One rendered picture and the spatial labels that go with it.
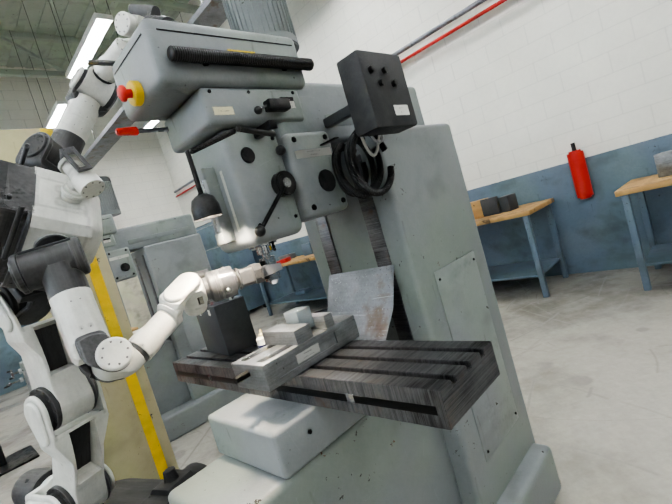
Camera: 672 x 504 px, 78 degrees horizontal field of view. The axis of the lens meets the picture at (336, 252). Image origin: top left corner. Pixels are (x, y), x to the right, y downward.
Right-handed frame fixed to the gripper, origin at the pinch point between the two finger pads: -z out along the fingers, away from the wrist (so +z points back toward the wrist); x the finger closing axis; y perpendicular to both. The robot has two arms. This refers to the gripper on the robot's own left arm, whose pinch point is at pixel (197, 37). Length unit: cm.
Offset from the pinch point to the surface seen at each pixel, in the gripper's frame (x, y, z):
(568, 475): -79, -137, -147
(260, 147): 1.2, -25.7, -26.8
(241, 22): -14.2, 8.1, -3.2
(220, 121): 12.5, -20.6, -21.5
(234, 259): -546, -309, 375
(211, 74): 12.2, -9.9, -16.9
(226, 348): -8, -98, -18
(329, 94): -29.8, -7.0, -29.3
